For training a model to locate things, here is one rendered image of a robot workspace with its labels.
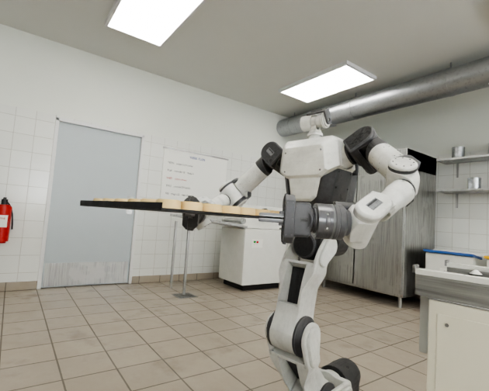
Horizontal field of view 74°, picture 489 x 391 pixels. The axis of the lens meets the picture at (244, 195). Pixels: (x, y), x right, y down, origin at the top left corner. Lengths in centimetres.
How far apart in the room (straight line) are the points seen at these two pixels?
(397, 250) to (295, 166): 340
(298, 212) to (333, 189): 50
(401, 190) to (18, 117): 426
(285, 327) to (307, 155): 65
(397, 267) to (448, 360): 374
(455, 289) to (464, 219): 440
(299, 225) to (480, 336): 43
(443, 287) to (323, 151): 63
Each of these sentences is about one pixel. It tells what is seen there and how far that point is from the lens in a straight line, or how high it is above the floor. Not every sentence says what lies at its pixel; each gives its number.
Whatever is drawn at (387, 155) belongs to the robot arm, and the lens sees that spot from 114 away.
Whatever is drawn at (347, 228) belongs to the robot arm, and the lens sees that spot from 81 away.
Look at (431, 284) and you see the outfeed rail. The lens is 88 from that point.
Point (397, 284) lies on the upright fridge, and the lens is 463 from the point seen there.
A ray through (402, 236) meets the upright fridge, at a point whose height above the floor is 91.
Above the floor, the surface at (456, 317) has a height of 81.
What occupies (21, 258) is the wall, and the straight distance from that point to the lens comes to 457.
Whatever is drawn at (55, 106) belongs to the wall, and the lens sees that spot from 470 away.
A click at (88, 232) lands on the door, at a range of 464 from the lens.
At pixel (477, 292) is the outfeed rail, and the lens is 86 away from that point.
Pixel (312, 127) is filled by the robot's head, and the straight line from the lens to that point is 139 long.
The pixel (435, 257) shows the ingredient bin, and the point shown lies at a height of 68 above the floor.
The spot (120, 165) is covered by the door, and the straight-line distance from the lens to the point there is 474.
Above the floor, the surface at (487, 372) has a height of 72.
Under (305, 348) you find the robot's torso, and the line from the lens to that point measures 126.
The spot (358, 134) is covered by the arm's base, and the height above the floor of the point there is 133.
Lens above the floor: 99
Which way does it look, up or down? 4 degrees up
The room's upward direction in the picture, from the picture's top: 4 degrees clockwise
